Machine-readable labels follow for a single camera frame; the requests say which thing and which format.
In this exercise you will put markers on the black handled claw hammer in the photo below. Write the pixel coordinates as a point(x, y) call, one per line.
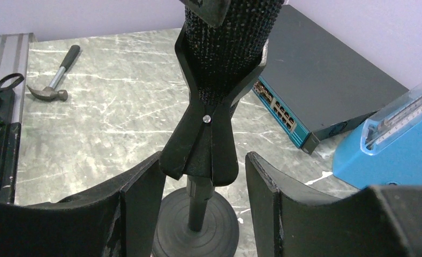
point(50, 92)

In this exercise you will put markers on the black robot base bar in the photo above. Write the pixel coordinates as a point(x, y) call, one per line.
point(9, 137)

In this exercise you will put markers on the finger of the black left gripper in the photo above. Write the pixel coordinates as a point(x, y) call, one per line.
point(212, 12)

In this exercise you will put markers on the black blue network switch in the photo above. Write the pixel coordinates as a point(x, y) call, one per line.
point(315, 86)

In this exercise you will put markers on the aluminium frame rail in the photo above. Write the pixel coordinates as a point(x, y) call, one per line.
point(14, 50)

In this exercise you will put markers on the clear plastic metronome cover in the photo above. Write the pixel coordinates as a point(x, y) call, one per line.
point(392, 122)

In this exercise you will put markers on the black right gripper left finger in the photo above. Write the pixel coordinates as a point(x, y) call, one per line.
point(114, 218)

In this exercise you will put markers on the blue metronome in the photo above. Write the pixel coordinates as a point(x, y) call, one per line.
point(400, 162)

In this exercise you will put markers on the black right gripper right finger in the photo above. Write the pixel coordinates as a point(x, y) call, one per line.
point(293, 219)

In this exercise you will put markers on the black microphone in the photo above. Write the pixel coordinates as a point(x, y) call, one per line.
point(223, 56)

